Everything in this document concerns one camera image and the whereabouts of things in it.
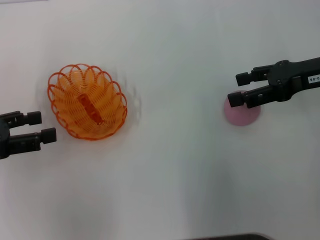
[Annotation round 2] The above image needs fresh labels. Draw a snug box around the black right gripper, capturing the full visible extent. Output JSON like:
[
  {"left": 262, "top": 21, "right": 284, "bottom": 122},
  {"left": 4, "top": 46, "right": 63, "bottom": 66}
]
[{"left": 227, "top": 56, "right": 320, "bottom": 109}]

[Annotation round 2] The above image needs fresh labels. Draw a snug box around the black robot chest cover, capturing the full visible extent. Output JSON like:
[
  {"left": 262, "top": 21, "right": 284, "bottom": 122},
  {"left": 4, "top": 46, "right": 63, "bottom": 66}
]
[{"left": 187, "top": 232, "right": 274, "bottom": 240}]

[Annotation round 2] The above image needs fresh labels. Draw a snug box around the orange plastic wire basket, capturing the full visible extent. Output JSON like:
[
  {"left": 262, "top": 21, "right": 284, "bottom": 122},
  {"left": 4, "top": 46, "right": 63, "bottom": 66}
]
[{"left": 47, "top": 63, "right": 129, "bottom": 142}]

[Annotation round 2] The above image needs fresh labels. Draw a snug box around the pink peach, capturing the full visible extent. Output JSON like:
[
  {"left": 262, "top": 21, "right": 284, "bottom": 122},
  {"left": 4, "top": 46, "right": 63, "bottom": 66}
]
[{"left": 223, "top": 89, "right": 263, "bottom": 127}]

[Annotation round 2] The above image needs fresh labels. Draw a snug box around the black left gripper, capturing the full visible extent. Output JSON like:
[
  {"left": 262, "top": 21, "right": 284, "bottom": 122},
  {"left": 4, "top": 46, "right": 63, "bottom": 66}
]
[{"left": 0, "top": 110, "right": 58, "bottom": 161}]

